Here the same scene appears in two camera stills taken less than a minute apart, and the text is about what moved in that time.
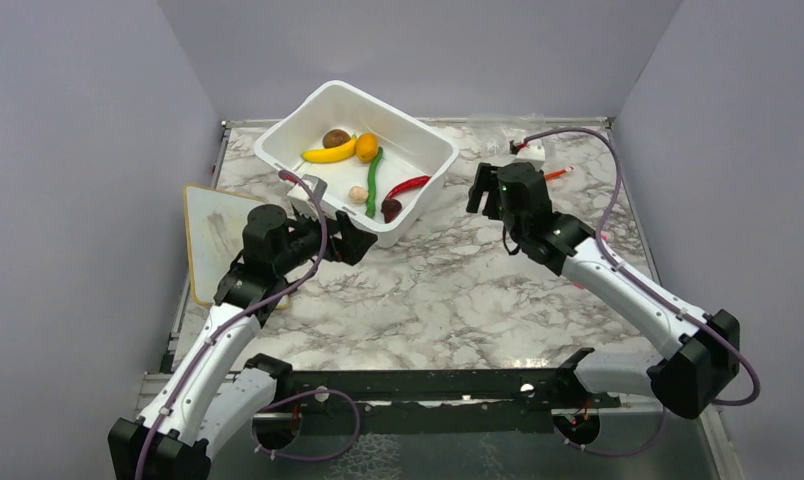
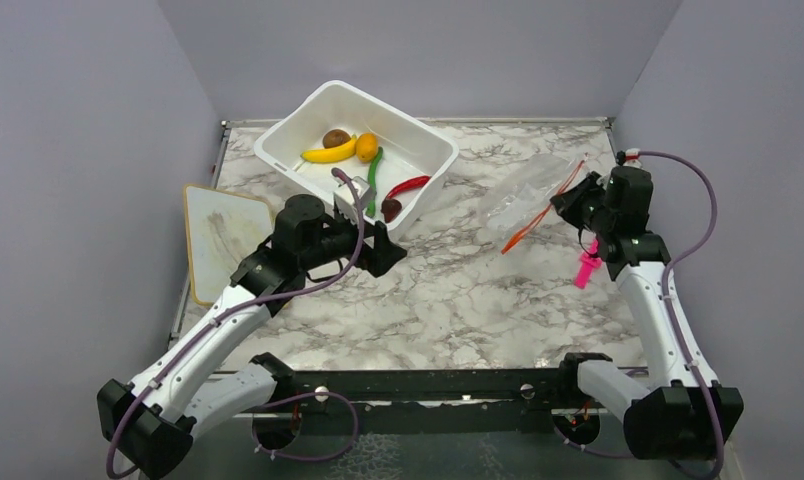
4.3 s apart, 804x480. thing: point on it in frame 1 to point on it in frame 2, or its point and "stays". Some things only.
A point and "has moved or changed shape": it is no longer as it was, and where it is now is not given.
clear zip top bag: [492, 138] has moved or changed shape
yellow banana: [331, 154] stays
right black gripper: [486, 182] to [566, 204]
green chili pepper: [371, 191] stays
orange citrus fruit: [366, 146] stays
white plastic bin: [379, 166] stays
